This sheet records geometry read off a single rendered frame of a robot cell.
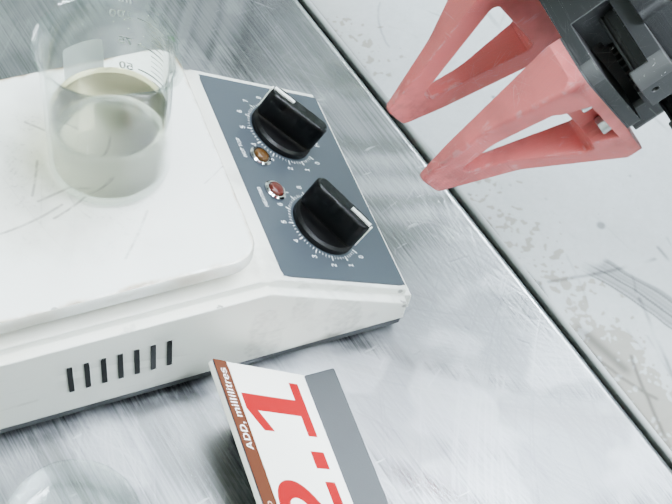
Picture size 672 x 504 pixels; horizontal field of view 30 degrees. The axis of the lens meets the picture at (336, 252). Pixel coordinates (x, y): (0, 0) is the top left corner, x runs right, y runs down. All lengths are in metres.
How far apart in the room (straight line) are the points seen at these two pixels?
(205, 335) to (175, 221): 0.05
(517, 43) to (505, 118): 0.07
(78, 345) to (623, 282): 0.28
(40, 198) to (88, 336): 0.06
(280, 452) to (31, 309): 0.12
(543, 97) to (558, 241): 0.21
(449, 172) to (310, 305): 0.10
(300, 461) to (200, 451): 0.05
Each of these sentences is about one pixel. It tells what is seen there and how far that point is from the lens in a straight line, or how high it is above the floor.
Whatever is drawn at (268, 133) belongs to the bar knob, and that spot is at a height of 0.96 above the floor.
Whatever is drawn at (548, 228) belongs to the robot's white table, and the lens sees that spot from 0.65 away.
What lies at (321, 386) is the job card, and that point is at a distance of 0.57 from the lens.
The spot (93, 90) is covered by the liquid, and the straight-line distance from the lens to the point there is 0.51.
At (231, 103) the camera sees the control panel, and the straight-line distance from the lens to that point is 0.59.
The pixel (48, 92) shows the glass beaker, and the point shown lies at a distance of 0.48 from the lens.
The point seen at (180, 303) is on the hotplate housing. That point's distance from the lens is 0.51.
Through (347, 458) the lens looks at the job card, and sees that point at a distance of 0.56.
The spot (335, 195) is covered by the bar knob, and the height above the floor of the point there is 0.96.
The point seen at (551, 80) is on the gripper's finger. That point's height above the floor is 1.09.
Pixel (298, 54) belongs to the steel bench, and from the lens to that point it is 0.69.
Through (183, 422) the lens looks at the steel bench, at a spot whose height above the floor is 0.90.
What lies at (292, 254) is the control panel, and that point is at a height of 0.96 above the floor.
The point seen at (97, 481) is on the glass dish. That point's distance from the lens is 0.55.
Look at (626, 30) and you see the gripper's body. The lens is 0.44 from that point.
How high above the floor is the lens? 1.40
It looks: 55 degrees down
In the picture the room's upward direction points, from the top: 12 degrees clockwise
